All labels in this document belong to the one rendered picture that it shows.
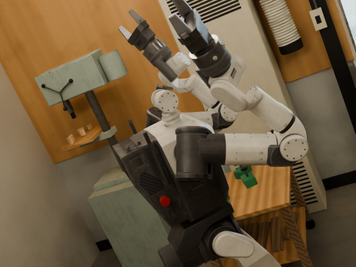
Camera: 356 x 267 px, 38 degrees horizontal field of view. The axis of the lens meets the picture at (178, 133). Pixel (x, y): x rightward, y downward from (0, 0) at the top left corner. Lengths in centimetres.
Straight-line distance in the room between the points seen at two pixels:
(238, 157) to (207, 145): 9
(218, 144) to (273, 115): 17
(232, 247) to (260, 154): 42
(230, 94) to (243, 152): 18
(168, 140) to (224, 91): 29
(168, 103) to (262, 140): 33
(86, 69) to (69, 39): 56
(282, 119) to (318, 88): 226
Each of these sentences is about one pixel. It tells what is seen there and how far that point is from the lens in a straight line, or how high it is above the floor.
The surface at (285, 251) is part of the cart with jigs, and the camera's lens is 309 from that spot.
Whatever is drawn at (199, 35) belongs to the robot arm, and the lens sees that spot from 128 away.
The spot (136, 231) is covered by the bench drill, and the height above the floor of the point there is 38.
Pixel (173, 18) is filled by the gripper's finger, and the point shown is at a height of 169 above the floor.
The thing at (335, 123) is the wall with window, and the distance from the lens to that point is 378.
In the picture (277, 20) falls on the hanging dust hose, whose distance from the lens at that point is 341.
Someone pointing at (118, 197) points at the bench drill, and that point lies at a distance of 354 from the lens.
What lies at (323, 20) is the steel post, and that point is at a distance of 348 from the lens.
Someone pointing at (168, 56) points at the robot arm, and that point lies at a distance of 195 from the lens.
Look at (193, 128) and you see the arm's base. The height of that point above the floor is 139.
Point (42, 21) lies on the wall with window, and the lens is 402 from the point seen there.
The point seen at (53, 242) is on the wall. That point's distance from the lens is 411.
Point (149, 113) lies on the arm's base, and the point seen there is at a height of 139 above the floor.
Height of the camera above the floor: 176
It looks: 15 degrees down
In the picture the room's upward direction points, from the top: 24 degrees counter-clockwise
